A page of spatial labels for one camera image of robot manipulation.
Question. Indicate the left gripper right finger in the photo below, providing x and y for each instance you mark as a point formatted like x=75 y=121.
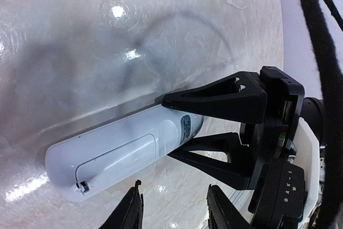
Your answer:
x=222 y=213

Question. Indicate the white remote control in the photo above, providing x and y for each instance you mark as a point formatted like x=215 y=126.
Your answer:
x=89 y=163

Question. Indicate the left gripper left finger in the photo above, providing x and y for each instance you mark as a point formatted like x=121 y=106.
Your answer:
x=129 y=212

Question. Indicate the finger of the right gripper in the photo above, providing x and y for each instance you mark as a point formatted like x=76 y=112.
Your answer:
x=238 y=97
x=236 y=173

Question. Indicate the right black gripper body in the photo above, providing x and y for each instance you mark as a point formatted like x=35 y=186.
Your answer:
x=268 y=139

